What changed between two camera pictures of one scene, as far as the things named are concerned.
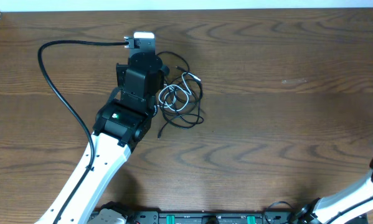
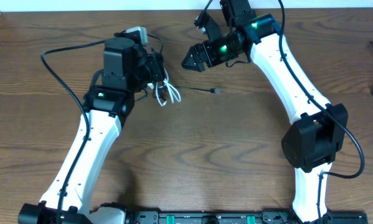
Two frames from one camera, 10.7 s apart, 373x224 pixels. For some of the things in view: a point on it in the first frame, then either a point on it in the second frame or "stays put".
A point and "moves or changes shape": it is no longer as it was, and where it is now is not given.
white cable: [174, 96] moves or changes shape
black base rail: [212, 216] stays put
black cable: [180, 96] -> [211, 90]
